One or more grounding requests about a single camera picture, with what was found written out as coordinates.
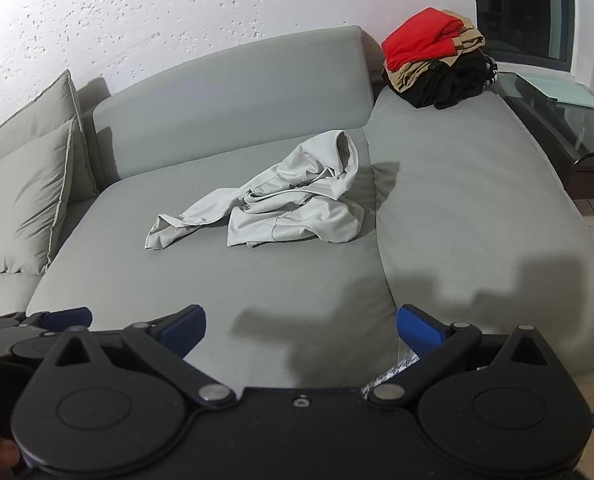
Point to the light grey hoodie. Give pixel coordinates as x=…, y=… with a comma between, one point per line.
x=287, y=220

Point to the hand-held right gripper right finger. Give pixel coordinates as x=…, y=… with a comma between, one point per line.
x=419, y=330

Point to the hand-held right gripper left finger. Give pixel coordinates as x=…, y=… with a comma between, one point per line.
x=184, y=327

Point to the tan folded garment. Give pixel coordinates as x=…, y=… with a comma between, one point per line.
x=469, y=35

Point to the glass side table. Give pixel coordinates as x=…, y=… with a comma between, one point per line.
x=577, y=130

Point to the pale green book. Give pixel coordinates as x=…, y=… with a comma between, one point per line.
x=557, y=89

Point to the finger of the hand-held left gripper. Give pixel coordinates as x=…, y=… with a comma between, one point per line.
x=67, y=316

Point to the dark window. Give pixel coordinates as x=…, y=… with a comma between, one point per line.
x=522, y=10

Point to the grey piped cushion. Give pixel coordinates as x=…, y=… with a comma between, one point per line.
x=37, y=120
x=22, y=200

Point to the grey sofa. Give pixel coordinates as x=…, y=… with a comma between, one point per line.
x=227, y=285

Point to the red folded garment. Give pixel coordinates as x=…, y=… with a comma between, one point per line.
x=417, y=40

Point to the patterned blue white cloth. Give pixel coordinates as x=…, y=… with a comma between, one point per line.
x=402, y=367

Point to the striped black white garment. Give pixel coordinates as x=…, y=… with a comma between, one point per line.
x=492, y=72

